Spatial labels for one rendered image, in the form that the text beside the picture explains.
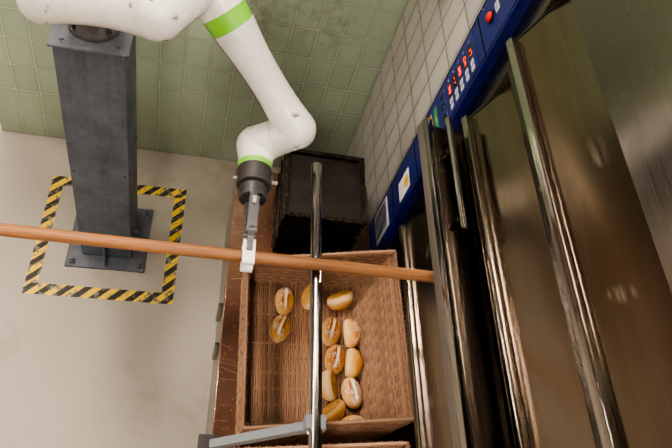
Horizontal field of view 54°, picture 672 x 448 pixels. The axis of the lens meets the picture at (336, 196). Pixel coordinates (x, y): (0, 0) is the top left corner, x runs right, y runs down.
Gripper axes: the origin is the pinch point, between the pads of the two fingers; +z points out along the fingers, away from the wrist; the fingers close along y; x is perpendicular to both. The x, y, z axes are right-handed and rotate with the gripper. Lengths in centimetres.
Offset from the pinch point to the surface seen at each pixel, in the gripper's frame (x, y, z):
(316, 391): -17.8, 1.9, 31.7
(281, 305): -17, 56, -15
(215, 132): 11, 100, -121
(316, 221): -17.4, 2.1, -13.7
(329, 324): -33, 55, -9
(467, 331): -45, -22, 25
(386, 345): -49, 44, 1
